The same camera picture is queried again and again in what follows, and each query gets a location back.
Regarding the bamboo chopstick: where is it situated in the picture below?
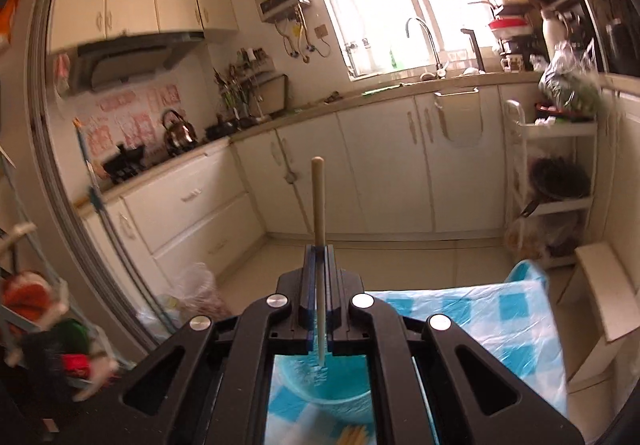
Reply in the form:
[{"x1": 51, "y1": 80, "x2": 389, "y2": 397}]
[
  {"x1": 347, "y1": 427, "x2": 368, "y2": 445},
  {"x1": 337, "y1": 427, "x2": 356, "y2": 445},
  {"x1": 311, "y1": 156, "x2": 326, "y2": 367}
]

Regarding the kitchen faucet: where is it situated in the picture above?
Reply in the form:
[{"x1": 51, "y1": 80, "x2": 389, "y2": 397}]
[{"x1": 405, "y1": 16, "x2": 447, "y2": 80}]

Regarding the teal perforated plastic basket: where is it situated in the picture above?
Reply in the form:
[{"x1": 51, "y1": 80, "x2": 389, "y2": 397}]
[{"x1": 274, "y1": 353, "x2": 374, "y2": 425}]

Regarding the clear floral plastic bag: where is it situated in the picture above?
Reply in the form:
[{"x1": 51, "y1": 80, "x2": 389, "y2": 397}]
[{"x1": 160, "y1": 262, "x2": 232, "y2": 326}]

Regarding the blue white checkered tablecloth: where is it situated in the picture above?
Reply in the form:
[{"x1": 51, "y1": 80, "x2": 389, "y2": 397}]
[{"x1": 265, "y1": 262, "x2": 567, "y2": 444}]

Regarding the copper kettle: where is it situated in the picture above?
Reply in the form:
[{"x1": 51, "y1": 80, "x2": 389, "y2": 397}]
[{"x1": 162, "y1": 109, "x2": 198, "y2": 157}]

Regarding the black wok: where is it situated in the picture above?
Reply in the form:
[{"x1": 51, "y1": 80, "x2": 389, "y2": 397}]
[{"x1": 102, "y1": 144, "x2": 145, "y2": 185}]

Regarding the black pan on rack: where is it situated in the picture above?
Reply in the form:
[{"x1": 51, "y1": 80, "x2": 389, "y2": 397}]
[{"x1": 520, "y1": 157, "x2": 591, "y2": 218}]

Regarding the white storage rack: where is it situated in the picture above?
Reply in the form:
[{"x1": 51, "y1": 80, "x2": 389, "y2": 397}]
[{"x1": 503, "y1": 98, "x2": 598, "y2": 269}]

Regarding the white wooden stool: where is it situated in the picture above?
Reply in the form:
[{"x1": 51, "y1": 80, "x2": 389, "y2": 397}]
[{"x1": 556, "y1": 240, "x2": 640, "y2": 391}]

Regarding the bag of green vegetables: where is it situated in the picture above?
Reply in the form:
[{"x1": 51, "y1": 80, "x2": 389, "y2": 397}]
[{"x1": 538, "y1": 41, "x2": 602, "y2": 118}]

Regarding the range hood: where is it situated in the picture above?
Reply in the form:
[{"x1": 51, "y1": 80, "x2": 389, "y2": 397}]
[{"x1": 70, "y1": 31, "x2": 205, "y2": 95}]

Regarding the white plastic jug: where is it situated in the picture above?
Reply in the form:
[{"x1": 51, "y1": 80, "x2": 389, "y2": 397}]
[{"x1": 540, "y1": 10, "x2": 568, "y2": 60}]

